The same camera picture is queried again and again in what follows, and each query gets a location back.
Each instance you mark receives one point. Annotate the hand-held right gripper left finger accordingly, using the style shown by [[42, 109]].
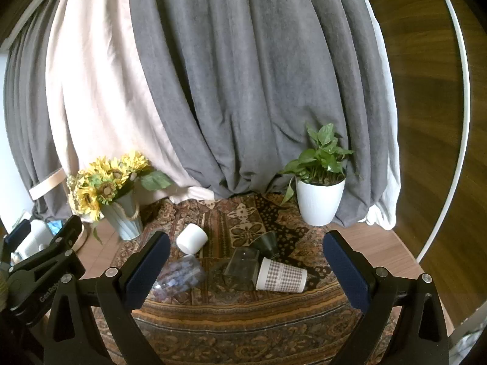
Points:
[[149, 270]]

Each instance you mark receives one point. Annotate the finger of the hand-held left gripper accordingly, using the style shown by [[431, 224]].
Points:
[[18, 234], [70, 230]]

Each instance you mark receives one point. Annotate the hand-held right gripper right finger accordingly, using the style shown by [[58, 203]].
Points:
[[347, 273]]

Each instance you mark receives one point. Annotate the clear plastic cup blue print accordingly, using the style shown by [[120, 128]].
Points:
[[179, 278]]

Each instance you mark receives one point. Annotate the white cup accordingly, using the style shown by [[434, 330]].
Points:
[[191, 238]]

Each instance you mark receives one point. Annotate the checked paper cup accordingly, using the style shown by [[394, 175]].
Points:
[[281, 276]]

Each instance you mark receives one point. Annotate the dark green cup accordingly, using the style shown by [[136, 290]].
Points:
[[269, 244]]

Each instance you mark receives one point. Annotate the clear glass cup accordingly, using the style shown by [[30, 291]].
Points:
[[241, 266]]

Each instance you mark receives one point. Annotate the white appliance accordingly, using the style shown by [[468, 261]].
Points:
[[33, 235]]

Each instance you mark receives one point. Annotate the beige curtain tieback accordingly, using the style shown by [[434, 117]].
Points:
[[47, 183]]

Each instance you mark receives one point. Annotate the pale blue ribbed vase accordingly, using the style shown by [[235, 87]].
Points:
[[123, 216]]

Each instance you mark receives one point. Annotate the sunflower bouquet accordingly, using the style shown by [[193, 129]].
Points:
[[102, 182]]

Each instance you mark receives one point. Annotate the white plant pot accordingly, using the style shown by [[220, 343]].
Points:
[[319, 201]]

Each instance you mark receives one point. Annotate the patterned brown table cloth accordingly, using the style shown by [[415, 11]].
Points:
[[243, 319]]

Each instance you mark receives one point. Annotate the grey curtain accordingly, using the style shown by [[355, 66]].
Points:
[[247, 83], [30, 121]]

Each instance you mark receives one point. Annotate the green pothos plant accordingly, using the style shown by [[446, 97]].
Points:
[[321, 156]]

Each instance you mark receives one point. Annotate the beige curtain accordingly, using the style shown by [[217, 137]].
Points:
[[102, 95]]

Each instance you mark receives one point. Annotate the white curtain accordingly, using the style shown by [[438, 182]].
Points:
[[388, 140]]

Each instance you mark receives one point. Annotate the white curved pipe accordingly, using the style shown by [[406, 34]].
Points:
[[458, 121]]

